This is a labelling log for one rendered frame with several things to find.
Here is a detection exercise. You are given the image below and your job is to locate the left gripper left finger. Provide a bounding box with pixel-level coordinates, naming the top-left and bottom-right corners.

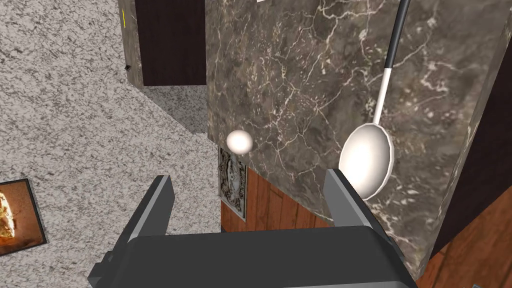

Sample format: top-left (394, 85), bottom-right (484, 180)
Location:
top-left (114, 174), bottom-right (176, 253)

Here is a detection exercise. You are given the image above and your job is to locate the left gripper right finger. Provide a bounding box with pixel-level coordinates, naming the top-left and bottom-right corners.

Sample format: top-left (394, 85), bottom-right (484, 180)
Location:
top-left (323, 168), bottom-right (395, 246)

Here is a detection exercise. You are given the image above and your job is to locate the white egg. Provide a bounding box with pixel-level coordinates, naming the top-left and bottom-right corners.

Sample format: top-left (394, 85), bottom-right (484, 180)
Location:
top-left (226, 129), bottom-right (254, 155)

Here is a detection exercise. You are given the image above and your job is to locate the grey ornate framed picture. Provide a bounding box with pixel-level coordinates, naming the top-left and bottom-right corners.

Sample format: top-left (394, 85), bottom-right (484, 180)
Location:
top-left (217, 147), bottom-right (248, 222)

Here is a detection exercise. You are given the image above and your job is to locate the dark brown cupboard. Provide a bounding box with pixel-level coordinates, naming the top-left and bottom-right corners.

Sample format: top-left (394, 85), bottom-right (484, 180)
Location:
top-left (118, 0), bottom-right (207, 88)

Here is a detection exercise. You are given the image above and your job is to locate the white ladle with black handle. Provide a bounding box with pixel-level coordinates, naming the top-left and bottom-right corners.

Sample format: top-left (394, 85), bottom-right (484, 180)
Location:
top-left (338, 0), bottom-right (412, 201)

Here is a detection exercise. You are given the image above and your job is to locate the orange framed picture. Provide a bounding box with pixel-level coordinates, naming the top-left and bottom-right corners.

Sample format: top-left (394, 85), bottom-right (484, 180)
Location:
top-left (0, 178), bottom-right (48, 257)

